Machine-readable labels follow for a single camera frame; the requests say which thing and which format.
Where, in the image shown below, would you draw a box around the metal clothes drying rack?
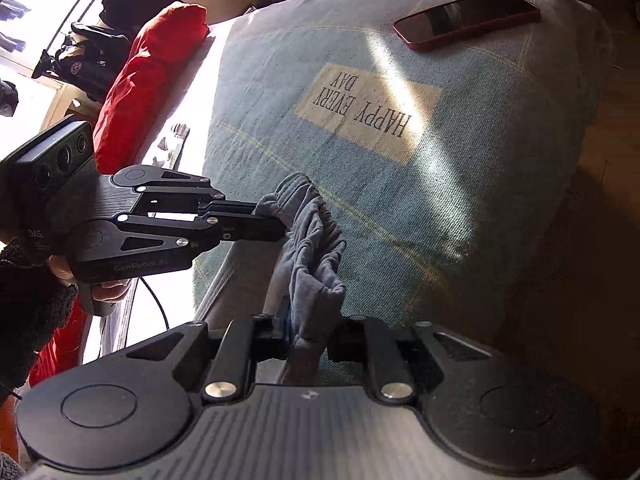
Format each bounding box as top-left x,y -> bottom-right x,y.
32,0 -> 96,79

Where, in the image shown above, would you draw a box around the red duvet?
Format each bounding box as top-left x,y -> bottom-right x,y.
28,2 -> 209,387

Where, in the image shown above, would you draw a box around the dark phone on bed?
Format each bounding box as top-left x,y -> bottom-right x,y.
393,0 -> 541,51

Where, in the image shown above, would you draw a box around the grey sweatpants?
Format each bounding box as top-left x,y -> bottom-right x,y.
195,172 -> 346,386

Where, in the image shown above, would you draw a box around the person's left hand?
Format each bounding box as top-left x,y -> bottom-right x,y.
47,256 -> 130,304

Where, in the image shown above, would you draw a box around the black sleeve left forearm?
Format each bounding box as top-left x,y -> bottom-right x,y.
1,237 -> 78,400

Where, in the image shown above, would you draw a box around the dark jackets on rack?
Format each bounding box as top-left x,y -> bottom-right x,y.
32,0 -> 178,103

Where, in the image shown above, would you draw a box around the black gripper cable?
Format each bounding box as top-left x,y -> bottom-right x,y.
121,275 -> 172,348

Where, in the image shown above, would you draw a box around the green plaid bed blanket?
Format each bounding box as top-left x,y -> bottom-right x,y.
192,0 -> 616,386

